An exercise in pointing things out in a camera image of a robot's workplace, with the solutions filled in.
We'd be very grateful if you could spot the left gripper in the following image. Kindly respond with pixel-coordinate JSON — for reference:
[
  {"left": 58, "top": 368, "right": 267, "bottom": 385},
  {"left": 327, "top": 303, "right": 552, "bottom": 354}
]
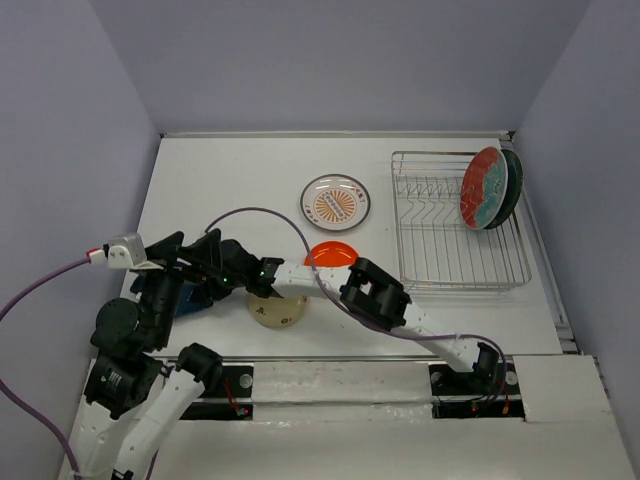
[{"left": 139, "top": 225, "right": 225, "bottom": 344}]

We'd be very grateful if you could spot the dark blue plate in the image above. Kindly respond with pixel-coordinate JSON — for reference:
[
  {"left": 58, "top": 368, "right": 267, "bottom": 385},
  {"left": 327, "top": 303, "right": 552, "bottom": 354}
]
[{"left": 129, "top": 276, "right": 214, "bottom": 318}]

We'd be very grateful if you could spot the cream plate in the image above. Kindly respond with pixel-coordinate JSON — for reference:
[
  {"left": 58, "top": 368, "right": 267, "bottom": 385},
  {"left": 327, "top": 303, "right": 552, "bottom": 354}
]
[{"left": 247, "top": 293, "right": 309, "bottom": 329}]

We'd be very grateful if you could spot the white plate orange sunburst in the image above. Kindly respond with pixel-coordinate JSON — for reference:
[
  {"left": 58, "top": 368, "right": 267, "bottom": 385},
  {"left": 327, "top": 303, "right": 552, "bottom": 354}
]
[{"left": 299, "top": 174, "right": 372, "bottom": 232}]

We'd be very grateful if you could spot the red and teal floral plate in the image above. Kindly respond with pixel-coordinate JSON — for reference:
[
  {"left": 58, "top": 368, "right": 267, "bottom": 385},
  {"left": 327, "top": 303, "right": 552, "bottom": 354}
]
[{"left": 459, "top": 147, "right": 508, "bottom": 230}]

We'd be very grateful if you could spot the teal glazed plate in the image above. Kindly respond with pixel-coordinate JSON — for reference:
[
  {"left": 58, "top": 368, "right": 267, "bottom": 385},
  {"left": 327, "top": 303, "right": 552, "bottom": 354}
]
[{"left": 486, "top": 149, "right": 524, "bottom": 230}]

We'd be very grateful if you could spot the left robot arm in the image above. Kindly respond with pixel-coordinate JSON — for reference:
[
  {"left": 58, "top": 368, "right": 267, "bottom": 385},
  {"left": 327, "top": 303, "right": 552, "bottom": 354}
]
[{"left": 69, "top": 230, "right": 223, "bottom": 479}]

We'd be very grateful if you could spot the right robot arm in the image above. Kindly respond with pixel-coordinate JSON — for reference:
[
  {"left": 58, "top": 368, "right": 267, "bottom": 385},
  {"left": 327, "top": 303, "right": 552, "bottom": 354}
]
[{"left": 177, "top": 230, "right": 503, "bottom": 392}]

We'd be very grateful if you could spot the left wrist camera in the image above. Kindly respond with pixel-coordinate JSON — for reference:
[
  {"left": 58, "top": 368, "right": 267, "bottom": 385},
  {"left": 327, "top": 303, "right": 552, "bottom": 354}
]
[{"left": 106, "top": 233, "right": 147, "bottom": 270}]

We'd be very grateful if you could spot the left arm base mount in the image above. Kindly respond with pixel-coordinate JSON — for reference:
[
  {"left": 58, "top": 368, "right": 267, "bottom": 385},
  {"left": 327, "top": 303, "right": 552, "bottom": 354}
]
[{"left": 181, "top": 363, "right": 254, "bottom": 421}]

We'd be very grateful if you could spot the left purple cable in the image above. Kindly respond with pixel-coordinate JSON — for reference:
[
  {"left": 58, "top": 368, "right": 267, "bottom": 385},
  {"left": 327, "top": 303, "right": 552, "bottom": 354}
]
[{"left": 0, "top": 248, "right": 109, "bottom": 476}]

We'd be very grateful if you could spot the metal wire dish rack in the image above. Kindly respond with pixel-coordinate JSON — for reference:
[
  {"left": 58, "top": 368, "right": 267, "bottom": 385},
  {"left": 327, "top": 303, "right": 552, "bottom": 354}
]
[{"left": 391, "top": 151, "right": 532, "bottom": 293}]

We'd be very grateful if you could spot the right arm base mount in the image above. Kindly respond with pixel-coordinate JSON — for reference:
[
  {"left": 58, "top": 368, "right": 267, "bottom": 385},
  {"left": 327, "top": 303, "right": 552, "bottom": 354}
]
[{"left": 429, "top": 361, "right": 525, "bottom": 419}]

